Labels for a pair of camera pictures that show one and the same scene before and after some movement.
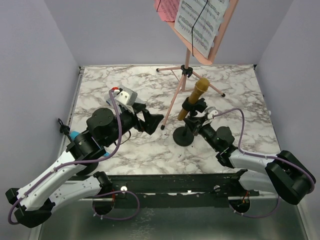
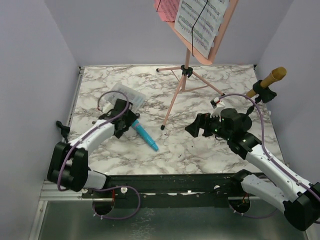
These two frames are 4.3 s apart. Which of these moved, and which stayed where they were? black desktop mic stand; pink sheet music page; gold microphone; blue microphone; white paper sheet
Moved: blue microphone; gold microphone; black desktop mic stand
Stayed: pink sheet music page; white paper sheet
